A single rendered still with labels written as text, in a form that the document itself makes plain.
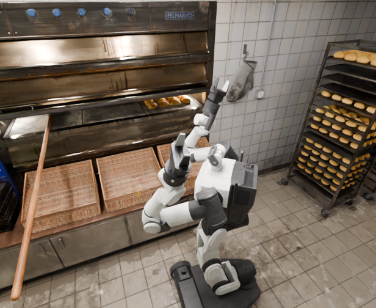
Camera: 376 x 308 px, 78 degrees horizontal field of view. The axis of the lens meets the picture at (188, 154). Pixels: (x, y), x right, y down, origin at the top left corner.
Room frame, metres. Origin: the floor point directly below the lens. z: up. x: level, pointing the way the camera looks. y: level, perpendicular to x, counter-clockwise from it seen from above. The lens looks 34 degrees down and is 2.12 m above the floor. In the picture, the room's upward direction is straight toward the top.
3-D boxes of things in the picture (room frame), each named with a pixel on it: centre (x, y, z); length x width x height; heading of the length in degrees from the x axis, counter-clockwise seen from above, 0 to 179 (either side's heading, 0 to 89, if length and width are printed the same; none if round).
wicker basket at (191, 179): (1.91, -0.02, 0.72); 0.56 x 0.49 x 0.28; 111
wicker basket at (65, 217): (1.47, 1.09, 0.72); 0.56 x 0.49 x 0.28; 112
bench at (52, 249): (1.62, 0.65, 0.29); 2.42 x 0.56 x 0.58; 112
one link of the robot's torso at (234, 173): (0.92, -0.20, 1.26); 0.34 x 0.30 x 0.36; 163
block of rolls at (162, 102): (2.55, 0.29, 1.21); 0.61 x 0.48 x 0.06; 22
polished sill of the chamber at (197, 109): (1.95, 0.67, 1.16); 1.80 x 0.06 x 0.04; 112
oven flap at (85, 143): (1.93, 0.66, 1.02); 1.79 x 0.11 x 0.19; 112
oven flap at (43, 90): (1.93, 0.66, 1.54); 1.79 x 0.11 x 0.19; 112
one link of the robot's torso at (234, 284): (0.97, -0.28, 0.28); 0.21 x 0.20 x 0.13; 108
